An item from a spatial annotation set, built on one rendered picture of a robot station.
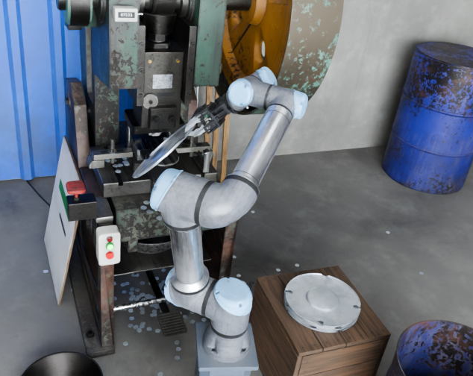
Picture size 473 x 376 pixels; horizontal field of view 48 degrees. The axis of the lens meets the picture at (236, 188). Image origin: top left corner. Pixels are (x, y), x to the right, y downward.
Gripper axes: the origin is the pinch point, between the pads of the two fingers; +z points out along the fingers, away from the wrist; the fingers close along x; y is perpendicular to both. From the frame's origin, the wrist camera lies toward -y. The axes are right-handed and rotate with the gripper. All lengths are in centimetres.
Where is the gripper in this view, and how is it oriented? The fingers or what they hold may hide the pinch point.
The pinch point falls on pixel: (189, 130)
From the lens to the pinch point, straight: 182.0
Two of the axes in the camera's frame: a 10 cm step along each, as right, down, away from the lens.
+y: -2.7, 4.7, -8.4
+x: 6.0, 7.7, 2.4
